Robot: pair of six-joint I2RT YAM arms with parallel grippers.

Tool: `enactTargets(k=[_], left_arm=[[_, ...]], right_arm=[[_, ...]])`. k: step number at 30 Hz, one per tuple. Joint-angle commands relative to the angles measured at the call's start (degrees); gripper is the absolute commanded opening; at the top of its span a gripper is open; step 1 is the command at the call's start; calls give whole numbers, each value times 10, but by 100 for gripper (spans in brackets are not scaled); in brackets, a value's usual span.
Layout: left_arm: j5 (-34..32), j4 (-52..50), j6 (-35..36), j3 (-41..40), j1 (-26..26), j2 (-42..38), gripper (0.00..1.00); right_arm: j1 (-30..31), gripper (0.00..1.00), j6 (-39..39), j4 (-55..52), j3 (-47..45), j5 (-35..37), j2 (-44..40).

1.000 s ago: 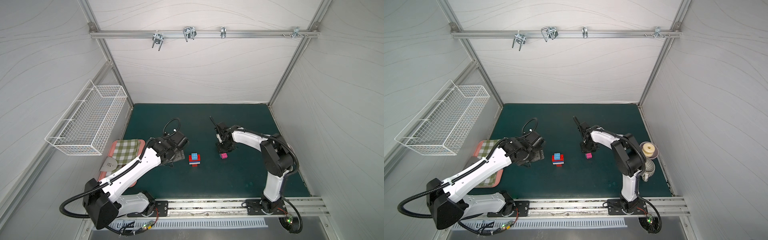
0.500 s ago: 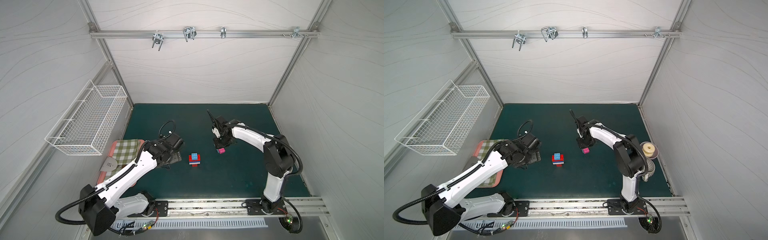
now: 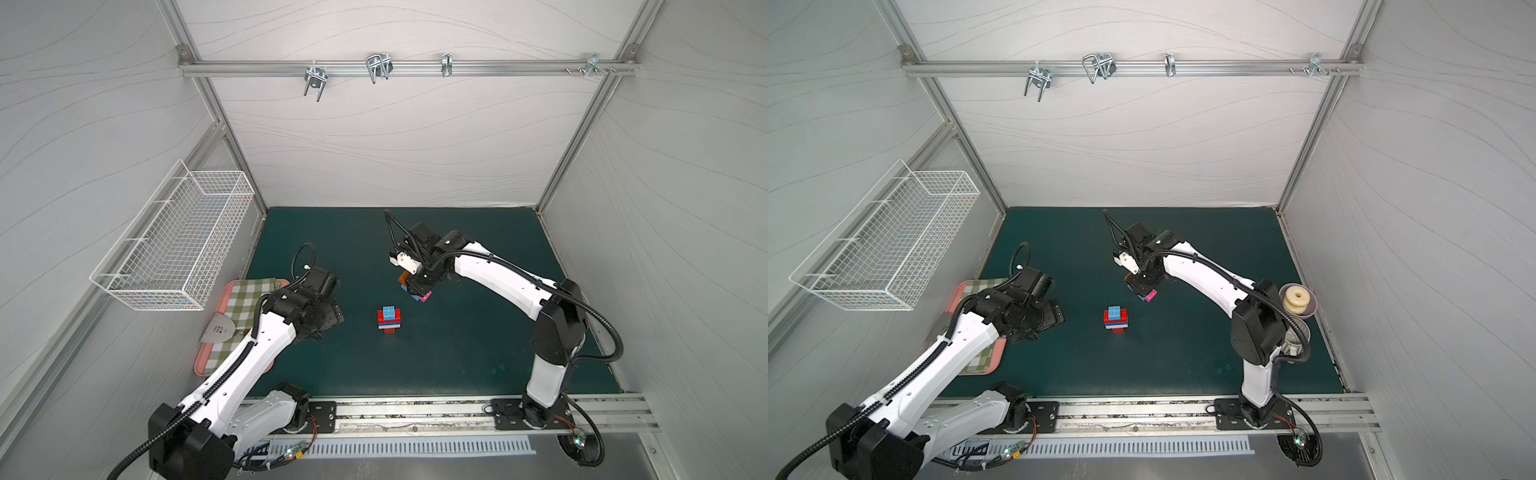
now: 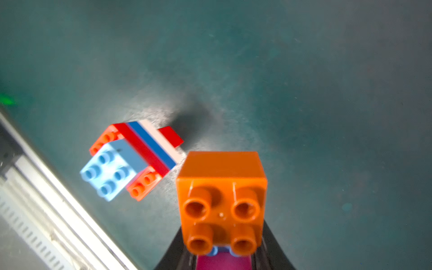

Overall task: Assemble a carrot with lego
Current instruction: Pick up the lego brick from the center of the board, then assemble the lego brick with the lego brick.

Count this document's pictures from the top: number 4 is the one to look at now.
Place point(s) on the orange lego brick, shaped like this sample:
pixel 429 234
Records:
pixel 222 200

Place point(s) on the white lego brick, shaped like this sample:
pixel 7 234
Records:
pixel 161 141

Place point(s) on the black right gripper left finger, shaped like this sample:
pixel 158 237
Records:
pixel 177 256

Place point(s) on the small light blue lego brick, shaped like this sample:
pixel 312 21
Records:
pixel 113 167

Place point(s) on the pink lego brick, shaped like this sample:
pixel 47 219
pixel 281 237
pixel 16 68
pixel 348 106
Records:
pixel 223 261

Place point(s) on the red square lego brick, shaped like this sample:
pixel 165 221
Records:
pixel 171 136

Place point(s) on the red sloped lego brick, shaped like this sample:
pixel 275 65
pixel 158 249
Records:
pixel 146 180

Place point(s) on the green table mat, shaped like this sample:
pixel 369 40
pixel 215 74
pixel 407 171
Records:
pixel 335 96

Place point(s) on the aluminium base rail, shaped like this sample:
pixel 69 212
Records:
pixel 41 196

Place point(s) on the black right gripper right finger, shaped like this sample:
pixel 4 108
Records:
pixel 270 256

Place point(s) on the dark blue lego brick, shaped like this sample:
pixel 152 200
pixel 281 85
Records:
pixel 146 146

